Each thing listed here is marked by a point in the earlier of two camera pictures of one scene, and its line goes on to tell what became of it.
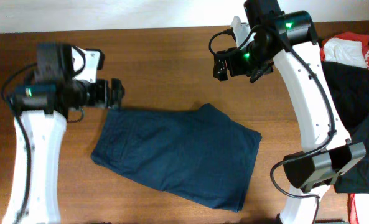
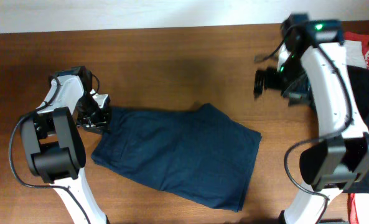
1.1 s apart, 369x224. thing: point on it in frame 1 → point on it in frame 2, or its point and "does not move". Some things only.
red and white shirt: (353, 49) does not move
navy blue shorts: (204, 154) does not move
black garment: (358, 95) does not move
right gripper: (221, 65) → (272, 81)
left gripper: (110, 94) → (94, 125)
